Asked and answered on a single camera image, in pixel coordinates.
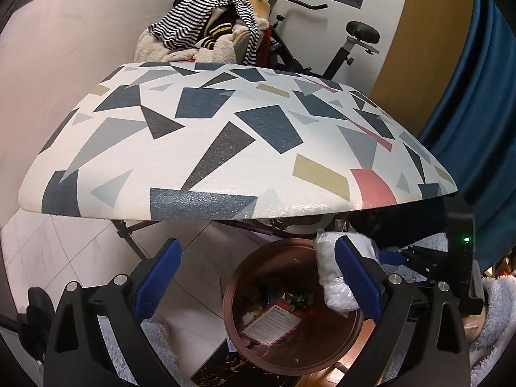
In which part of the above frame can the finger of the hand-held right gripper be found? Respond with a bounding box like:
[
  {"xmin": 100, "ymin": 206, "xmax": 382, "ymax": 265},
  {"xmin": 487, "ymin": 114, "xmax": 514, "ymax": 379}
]
[
  {"xmin": 403, "ymin": 265, "xmax": 448, "ymax": 288},
  {"xmin": 378, "ymin": 244, "xmax": 448, "ymax": 267}
]

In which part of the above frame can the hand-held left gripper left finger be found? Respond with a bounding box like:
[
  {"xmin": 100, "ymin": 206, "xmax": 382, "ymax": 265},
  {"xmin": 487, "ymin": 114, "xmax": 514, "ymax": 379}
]
[{"xmin": 44, "ymin": 238, "xmax": 183, "ymax": 387}]

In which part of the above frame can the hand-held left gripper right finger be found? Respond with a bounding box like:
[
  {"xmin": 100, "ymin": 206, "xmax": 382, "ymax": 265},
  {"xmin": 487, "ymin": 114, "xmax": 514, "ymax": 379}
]
[{"xmin": 334, "ymin": 235, "xmax": 471, "ymax": 387}]

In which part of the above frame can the white plastic bag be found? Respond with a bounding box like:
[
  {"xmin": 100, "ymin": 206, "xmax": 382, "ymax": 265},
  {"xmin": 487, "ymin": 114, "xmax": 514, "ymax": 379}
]
[{"xmin": 313, "ymin": 231, "xmax": 380, "ymax": 319}]

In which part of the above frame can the gold green foil wrapper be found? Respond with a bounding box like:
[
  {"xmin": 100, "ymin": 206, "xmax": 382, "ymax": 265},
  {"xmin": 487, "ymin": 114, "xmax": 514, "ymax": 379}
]
[{"xmin": 282, "ymin": 290, "xmax": 316, "ymax": 311}]

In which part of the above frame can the brown round bin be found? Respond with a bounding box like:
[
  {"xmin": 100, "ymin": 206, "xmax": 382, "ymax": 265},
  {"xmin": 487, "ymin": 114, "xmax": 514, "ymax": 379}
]
[{"xmin": 223, "ymin": 239, "xmax": 367, "ymax": 375}]

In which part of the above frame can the red packet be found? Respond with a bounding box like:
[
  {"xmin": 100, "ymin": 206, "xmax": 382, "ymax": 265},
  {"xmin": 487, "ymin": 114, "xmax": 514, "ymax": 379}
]
[{"xmin": 241, "ymin": 300, "xmax": 304, "ymax": 346}]

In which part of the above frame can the person's right forearm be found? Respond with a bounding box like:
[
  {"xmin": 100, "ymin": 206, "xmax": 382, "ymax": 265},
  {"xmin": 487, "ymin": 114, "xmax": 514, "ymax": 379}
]
[{"xmin": 463, "ymin": 266, "xmax": 516, "ymax": 387}]

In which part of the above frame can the light blue fluffy robe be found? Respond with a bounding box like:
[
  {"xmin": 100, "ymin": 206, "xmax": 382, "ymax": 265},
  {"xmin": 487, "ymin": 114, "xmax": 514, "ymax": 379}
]
[{"xmin": 94, "ymin": 232, "xmax": 450, "ymax": 387}]

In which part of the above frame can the white round basin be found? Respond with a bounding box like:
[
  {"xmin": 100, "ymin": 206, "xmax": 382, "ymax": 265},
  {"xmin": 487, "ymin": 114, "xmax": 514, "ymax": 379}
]
[{"xmin": 278, "ymin": 215, "xmax": 329, "ymax": 236}]

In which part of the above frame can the black chair caster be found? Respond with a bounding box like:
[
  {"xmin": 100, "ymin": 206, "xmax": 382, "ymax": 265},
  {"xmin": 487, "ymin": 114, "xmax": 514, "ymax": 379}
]
[{"xmin": 0, "ymin": 286, "xmax": 55, "ymax": 365}]

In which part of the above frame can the blue curtain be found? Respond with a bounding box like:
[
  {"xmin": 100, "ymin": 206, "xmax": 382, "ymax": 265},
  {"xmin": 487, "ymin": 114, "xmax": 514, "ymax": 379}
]
[{"xmin": 417, "ymin": 0, "xmax": 516, "ymax": 259}]

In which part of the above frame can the black exercise bike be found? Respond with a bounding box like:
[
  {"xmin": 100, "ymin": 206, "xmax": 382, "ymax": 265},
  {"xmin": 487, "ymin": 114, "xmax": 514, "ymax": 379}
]
[{"xmin": 246, "ymin": 0, "xmax": 382, "ymax": 79}]

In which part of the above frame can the wooden door panel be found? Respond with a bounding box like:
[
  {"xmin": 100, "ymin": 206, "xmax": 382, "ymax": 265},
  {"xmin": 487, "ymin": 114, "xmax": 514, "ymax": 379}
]
[{"xmin": 369, "ymin": 0, "xmax": 478, "ymax": 138}]

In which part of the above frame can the red cloth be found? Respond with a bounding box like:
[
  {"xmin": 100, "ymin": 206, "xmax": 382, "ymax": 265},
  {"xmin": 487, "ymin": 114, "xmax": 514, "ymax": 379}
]
[{"xmin": 260, "ymin": 28, "xmax": 279, "ymax": 67}]

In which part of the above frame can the dark jacket with yellow stripe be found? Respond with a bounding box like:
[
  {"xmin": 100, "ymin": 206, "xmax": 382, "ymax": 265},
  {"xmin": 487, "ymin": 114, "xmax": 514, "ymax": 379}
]
[{"xmin": 199, "ymin": 8, "xmax": 243, "ymax": 49}]

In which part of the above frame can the black white striped shirt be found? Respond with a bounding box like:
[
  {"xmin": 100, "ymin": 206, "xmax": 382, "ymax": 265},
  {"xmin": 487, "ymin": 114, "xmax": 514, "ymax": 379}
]
[{"xmin": 147, "ymin": 0, "xmax": 263, "ymax": 67}]

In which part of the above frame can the black folding table frame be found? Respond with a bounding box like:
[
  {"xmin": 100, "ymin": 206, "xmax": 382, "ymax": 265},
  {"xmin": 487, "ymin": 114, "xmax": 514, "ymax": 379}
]
[{"xmin": 111, "ymin": 215, "xmax": 335, "ymax": 261}]

